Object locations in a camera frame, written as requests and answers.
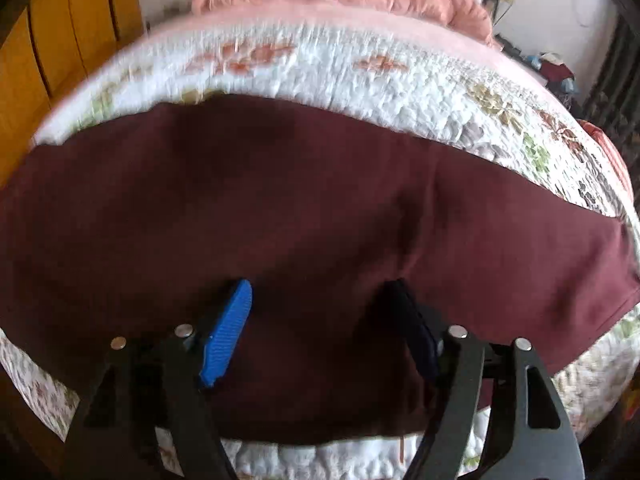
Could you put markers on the yellow wooden wardrobe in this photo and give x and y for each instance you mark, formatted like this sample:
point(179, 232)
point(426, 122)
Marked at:
point(55, 50)

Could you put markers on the maroon pants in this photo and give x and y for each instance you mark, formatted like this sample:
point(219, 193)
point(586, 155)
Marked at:
point(310, 220)

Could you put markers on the white floral quilt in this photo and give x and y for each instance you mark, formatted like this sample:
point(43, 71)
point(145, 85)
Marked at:
point(400, 95)

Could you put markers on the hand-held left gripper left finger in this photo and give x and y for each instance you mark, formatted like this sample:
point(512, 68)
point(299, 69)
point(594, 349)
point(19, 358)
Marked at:
point(227, 332)

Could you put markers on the pile of clothes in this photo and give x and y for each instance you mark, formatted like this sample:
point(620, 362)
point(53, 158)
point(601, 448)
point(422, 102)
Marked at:
point(552, 72)

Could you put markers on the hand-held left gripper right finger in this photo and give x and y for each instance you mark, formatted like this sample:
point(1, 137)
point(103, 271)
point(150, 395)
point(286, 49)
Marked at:
point(420, 332)

